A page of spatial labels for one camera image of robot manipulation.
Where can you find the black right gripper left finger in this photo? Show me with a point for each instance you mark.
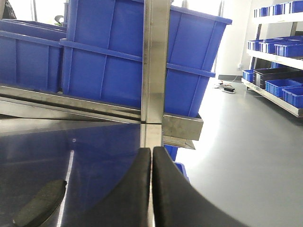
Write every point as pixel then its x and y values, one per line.
pixel 127 204

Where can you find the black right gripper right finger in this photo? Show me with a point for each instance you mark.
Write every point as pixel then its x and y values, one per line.
pixel 177 203

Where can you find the dark brake pad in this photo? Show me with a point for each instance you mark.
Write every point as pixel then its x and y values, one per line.
pixel 42 206

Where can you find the small blue bin under table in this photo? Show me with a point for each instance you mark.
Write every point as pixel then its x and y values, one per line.
pixel 172 151

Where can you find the stainless steel roller rack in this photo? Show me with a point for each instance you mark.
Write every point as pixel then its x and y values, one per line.
pixel 157 128

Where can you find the large blue crate right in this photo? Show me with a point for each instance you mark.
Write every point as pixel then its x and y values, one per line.
pixel 103 54

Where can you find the large blue crate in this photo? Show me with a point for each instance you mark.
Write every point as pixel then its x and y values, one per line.
pixel 103 54
pixel 30 55

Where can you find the black tray on shelf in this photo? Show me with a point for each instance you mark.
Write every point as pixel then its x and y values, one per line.
pixel 262 75

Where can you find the steel shelving with bins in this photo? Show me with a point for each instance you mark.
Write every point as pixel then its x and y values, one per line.
pixel 286 16

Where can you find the large blue crate left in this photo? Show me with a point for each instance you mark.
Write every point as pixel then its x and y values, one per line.
pixel 30 55

